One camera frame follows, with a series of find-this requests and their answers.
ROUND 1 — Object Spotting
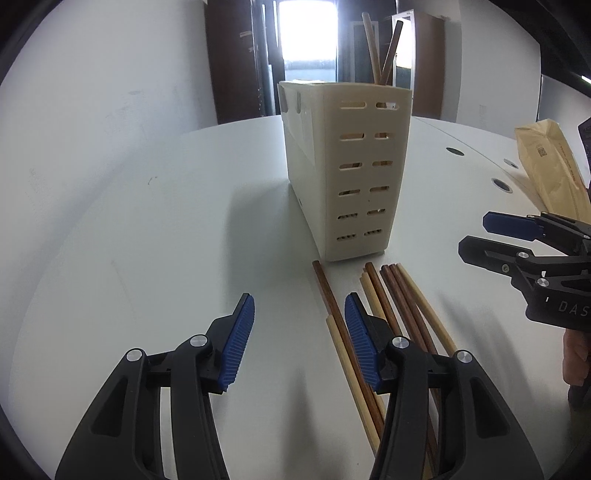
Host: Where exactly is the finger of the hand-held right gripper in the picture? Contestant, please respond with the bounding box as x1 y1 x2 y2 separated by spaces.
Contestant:
458 235 591 292
482 211 591 257

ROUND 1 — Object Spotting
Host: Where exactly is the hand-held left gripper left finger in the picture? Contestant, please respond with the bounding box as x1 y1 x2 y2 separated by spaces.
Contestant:
55 293 256 480

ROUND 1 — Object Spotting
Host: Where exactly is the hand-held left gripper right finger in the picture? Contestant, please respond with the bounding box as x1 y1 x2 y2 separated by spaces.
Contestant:
344 292 546 480

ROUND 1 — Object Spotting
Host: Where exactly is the light brown chopstick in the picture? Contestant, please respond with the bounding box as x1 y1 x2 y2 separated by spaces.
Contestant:
398 264 458 356
361 13 382 86

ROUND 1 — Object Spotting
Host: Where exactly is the cream slotted utensil holder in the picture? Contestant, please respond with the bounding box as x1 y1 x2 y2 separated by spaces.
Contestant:
278 80 413 263

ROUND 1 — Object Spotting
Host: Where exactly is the person's right hand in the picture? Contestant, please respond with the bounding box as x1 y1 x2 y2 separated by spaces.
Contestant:
562 330 591 386

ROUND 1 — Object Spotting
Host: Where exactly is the brown paper bag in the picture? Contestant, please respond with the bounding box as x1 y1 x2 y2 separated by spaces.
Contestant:
514 119 591 222

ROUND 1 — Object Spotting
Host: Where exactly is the dark object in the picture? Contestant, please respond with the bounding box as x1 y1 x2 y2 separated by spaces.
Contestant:
577 117 591 181

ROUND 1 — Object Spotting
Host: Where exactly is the wooden cabinet with glass doors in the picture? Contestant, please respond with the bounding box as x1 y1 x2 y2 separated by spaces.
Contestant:
352 11 446 120

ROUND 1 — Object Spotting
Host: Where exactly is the glass balcony door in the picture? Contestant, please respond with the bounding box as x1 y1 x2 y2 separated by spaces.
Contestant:
259 0 352 85

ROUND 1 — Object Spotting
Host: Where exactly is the dark brown wooden wardrobe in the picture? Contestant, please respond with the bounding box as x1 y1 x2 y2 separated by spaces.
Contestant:
205 0 260 125

